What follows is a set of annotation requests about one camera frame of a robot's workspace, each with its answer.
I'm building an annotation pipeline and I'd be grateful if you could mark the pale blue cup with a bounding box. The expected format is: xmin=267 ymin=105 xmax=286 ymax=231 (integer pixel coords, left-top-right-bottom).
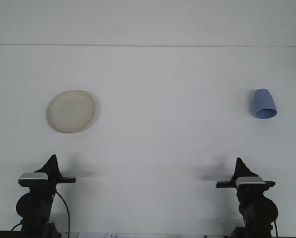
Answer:
xmin=251 ymin=88 xmax=278 ymax=120

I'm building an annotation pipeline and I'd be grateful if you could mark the pale round plate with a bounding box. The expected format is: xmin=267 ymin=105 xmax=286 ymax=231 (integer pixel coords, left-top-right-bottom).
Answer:
xmin=46 ymin=89 xmax=97 ymax=134

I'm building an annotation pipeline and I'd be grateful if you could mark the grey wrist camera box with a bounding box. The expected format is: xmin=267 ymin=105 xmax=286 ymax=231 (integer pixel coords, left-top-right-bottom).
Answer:
xmin=18 ymin=173 xmax=49 ymax=187
xmin=236 ymin=176 xmax=267 ymax=188

